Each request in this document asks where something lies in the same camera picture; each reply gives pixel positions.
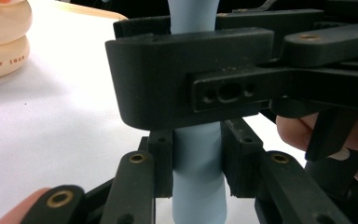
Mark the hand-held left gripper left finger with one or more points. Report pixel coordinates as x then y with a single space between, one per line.
163 168

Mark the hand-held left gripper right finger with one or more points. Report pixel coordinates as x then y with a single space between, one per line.
242 155

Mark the light blue hairbrush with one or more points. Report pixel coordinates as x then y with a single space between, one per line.
199 171

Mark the dark curtain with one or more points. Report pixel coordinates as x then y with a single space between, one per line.
130 6

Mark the cream ringed container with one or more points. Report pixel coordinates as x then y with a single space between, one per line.
3 53

